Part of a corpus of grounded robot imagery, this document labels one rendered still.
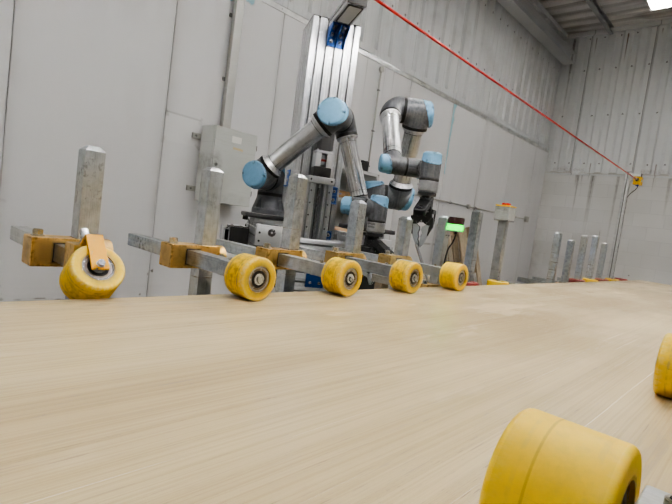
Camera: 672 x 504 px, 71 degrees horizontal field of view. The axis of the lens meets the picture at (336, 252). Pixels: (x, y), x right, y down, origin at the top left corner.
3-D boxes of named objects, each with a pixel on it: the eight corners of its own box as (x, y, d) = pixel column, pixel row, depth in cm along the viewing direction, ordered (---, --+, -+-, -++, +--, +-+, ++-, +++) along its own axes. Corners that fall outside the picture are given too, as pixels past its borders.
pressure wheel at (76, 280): (61, 308, 71) (54, 261, 74) (116, 305, 76) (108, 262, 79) (74, 289, 67) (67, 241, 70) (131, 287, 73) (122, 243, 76)
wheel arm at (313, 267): (212, 249, 138) (213, 236, 137) (223, 249, 140) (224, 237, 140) (337, 281, 104) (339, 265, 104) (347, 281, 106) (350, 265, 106)
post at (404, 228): (379, 354, 163) (398, 215, 159) (385, 353, 165) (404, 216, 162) (387, 357, 160) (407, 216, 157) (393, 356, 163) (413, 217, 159)
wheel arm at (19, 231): (9, 239, 101) (10, 225, 101) (25, 240, 103) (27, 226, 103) (67, 268, 76) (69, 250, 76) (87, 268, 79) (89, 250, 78)
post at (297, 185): (266, 354, 126) (289, 172, 122) (276, 353, 128) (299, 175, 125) (275, 358, 123) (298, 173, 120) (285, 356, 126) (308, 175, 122)
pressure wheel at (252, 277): (263, 281, 93) (231, 303, 88) (251, 245, 90) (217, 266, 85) (283, 287, 89) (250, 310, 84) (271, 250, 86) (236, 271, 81)
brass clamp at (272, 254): (252, 265, 119) (254, 245, 119) (292, 266, 129) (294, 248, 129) (267, 269, 115) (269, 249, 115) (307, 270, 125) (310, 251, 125)
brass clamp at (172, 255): (157, 263, 101) (159, 240, 101) (212, 264, 111) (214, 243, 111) (171, 268, 97) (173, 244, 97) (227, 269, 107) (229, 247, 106)
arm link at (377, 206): (371, 195, 199) (391, 197, 196) (367, 221, 199) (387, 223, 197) (367, 193, 191) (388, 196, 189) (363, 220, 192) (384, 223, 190)
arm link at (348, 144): (332, 115, 217) (354, 219, 216) (325, 109, 206) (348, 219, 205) (356, 107, 214) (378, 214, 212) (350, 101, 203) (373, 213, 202)
